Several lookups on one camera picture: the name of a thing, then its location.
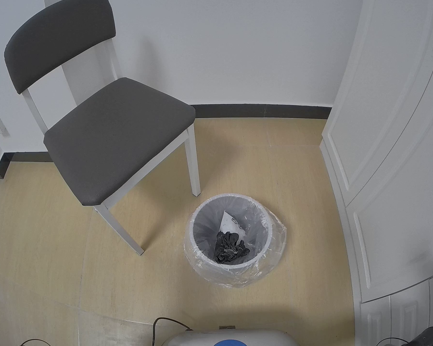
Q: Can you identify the white printed paper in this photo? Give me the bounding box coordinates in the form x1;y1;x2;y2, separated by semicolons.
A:
218;210;248;238

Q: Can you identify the black plastic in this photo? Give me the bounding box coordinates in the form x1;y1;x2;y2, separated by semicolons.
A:
213;230;251;265

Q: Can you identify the clear plastic bag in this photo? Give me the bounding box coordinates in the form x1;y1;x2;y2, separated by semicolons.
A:
184;192;287;289

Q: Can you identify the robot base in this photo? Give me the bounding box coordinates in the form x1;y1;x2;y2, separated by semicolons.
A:
160;325;296;346

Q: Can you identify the white trash bin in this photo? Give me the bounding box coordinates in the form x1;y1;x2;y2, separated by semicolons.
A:
189;192;275;269

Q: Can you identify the white wardrobe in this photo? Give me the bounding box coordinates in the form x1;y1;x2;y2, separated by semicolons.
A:
321;0;433;346

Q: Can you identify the grey and white chair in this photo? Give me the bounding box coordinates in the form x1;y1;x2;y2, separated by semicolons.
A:
4;0;201;256

